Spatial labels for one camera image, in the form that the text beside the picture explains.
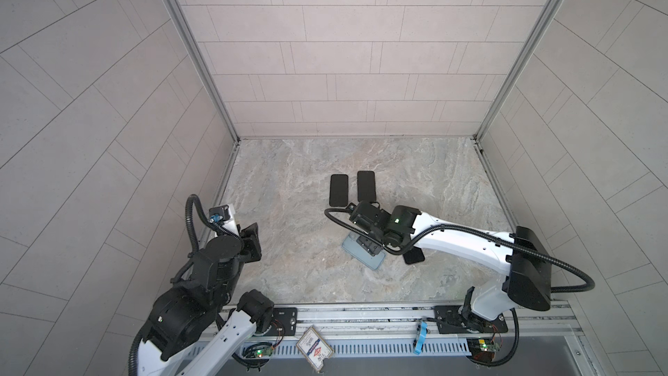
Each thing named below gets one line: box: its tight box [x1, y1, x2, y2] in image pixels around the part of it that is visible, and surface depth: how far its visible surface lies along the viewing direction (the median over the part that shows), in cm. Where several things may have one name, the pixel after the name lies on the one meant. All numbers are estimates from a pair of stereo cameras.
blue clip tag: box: [413, 320, 429, 356], surface depth 68 cm
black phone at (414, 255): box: [402, 245, 426, 265], surface depth 84 cm
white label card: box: [295, 326, 334, 373], surface depth 67 cm
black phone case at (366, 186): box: [356, 170, 377, 203], surface depth 104 cm
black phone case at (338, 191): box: [328, 174, 349, 208], surface depth 101 cm
